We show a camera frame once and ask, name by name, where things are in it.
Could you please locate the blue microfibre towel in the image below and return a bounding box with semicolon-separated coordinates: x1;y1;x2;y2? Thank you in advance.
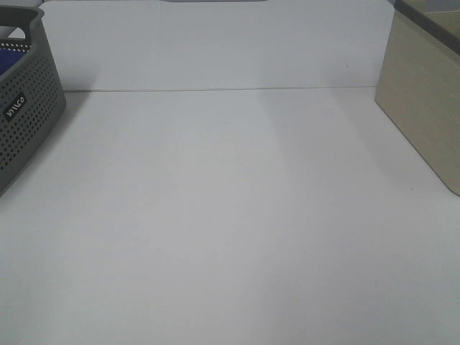
0;39;29;75

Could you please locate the beige storage box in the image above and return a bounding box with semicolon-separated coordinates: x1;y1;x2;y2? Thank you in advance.
375;1;459;194

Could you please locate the grey perforated plastic basket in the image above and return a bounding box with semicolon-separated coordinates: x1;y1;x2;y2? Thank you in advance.
1;6;66;190

